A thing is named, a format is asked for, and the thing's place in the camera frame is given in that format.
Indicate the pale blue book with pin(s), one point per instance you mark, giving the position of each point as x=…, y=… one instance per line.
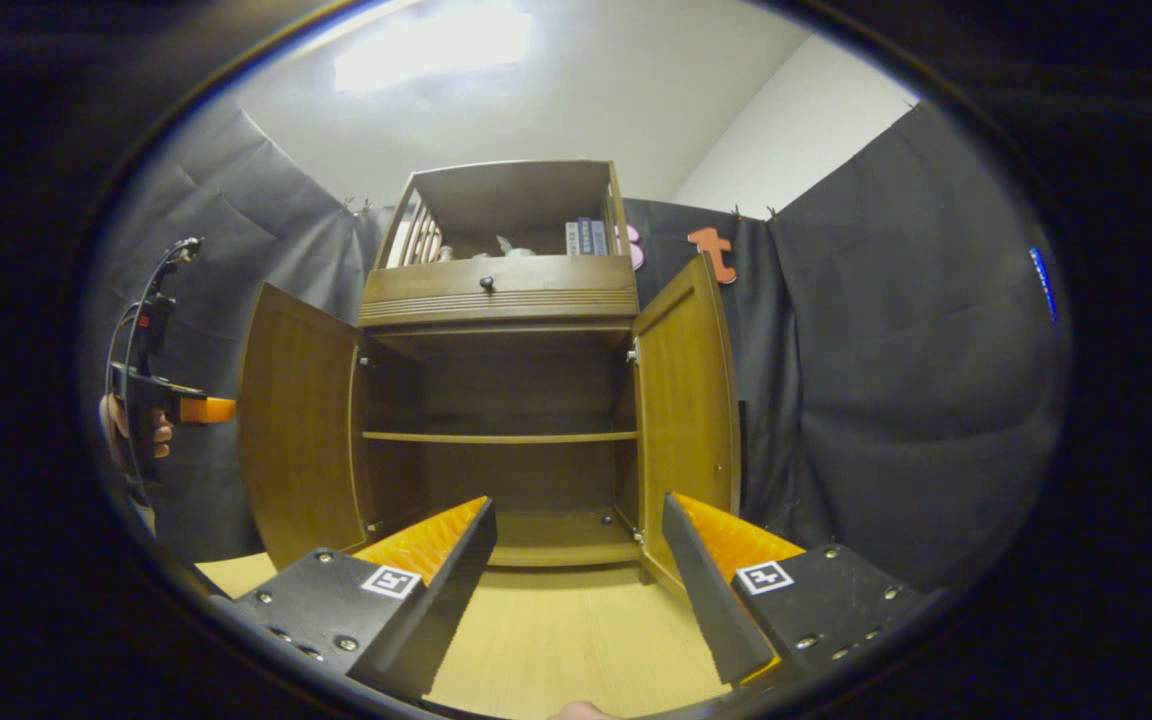
x=572, y=240

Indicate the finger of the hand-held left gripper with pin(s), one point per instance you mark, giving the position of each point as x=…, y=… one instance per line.
x=206, y=410

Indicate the white figurine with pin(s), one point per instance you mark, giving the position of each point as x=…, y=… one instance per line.
x=511, y=248

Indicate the wooden double-door shoe cabinet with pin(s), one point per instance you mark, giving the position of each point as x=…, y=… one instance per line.
x=496, y=300

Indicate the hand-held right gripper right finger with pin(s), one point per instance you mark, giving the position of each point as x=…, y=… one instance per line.
x=711, y=600

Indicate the wooden cabinet drawer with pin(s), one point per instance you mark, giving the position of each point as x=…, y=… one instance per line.
x=536, y=280

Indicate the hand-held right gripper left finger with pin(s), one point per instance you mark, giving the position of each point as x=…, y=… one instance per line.
x=456, y=590

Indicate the wooden cabinet door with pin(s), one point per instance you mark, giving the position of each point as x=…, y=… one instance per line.
x=301, y=430
x=686, y=400

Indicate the black backdrop cloth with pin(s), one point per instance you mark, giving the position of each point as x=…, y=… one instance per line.
x=886, y=350

